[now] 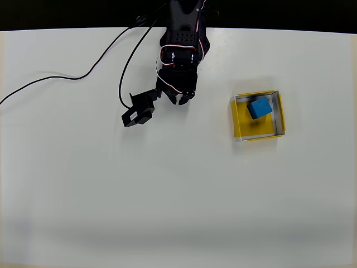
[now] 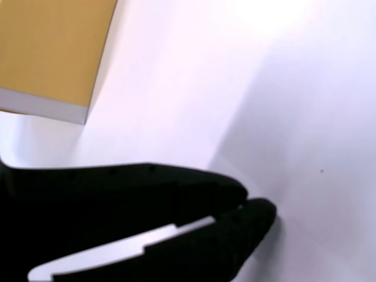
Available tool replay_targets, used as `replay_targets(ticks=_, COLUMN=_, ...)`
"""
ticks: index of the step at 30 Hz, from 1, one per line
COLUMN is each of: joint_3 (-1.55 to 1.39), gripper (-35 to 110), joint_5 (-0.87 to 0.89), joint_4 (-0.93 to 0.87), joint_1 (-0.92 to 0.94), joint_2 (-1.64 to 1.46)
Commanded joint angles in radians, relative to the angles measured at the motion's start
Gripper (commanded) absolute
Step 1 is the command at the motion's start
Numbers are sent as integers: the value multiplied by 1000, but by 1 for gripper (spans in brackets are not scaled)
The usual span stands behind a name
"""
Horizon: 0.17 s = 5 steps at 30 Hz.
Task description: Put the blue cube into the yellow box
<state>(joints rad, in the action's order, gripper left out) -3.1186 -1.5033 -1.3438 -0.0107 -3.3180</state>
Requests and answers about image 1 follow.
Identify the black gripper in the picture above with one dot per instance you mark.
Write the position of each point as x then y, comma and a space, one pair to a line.
173, 90

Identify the blue cube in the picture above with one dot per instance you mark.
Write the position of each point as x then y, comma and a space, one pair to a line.
260, 108

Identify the yellow open box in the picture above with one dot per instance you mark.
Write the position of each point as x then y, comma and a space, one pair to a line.
252, 128

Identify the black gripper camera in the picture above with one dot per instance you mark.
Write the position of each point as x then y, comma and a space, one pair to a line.
138, 110

